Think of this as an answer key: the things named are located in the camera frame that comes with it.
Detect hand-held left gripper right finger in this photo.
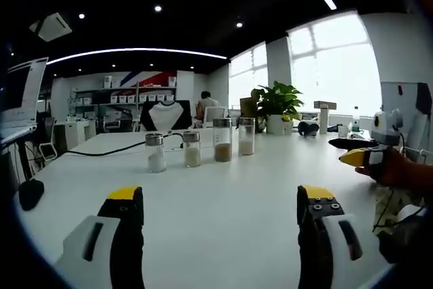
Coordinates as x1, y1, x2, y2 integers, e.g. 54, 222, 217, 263
296, 184, 386, 289

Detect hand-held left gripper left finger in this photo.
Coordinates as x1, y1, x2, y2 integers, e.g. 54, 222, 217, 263
53, 185, 146, 289

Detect tall seasoning bottle white powder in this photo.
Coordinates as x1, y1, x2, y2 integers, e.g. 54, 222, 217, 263
238, 116, 256, 156

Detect short seasoning bottle white powder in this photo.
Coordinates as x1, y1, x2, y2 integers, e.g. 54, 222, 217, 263
145, 132, 167, 173

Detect tall seasoning bottle brown powder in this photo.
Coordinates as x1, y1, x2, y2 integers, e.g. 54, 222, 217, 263
212, 118, 233, 163

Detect short seasoning bottle beige powder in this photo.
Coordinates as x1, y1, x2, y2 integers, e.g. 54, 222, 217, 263
182, 131, 202, 169

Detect green label water bottle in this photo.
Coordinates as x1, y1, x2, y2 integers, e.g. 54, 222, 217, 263
351, 106, 361, 133

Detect person's right hand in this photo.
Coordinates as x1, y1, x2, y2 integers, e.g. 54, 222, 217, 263
355, 148, 419, 189

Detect white panel with dark cloth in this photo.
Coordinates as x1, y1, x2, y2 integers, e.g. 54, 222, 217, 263
380, 81, 433, 160

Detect black headphones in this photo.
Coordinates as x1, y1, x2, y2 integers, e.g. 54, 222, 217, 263
297, 120, 320, 138

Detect person's camouflage trousers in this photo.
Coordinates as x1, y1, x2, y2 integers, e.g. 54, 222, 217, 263
371, 185, 426, 234

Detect white plant pot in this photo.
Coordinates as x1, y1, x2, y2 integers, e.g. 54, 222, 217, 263
266, 114, 294, 135

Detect green leafy plant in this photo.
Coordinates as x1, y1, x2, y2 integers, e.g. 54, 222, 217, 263
252, 81, 304, 124

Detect black device at person's waist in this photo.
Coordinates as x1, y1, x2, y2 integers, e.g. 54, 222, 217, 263
376, 213, 433, 265

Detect black rounded object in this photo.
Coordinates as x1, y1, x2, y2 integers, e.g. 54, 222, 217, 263
18, 179, 45, 212

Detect brown chair back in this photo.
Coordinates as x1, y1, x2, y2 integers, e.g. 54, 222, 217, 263
240, 96, 260, 125

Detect white low cabinet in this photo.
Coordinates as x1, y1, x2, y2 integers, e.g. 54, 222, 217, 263
53, 120, 91, 152

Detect grey office chair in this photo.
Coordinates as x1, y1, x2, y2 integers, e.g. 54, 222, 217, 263
38, 116, 58, 162

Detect white mesh office chair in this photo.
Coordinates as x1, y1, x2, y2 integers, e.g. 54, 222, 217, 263
202, 106, 229, 129

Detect chair with black white shirt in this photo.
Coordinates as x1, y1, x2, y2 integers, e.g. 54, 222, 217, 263
139, 99, 193, 132

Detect shelf with white boxes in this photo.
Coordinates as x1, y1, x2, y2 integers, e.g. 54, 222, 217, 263
68, 75, 179, 125

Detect white framed monitor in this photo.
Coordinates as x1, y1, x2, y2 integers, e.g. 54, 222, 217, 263
0, 57, 49, 128

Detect curved ceiling light strip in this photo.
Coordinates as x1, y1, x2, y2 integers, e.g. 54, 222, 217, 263
45, 47, 228, 66

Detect ceiling air conditioner unit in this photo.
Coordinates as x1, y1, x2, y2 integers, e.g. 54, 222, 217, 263
29, 12, 73, 43

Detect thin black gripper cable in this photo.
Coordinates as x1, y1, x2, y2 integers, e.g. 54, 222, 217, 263
373, 187, 404, 233

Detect black power cable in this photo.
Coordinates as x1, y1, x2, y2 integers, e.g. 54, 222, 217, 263
63, 132, 184, 158

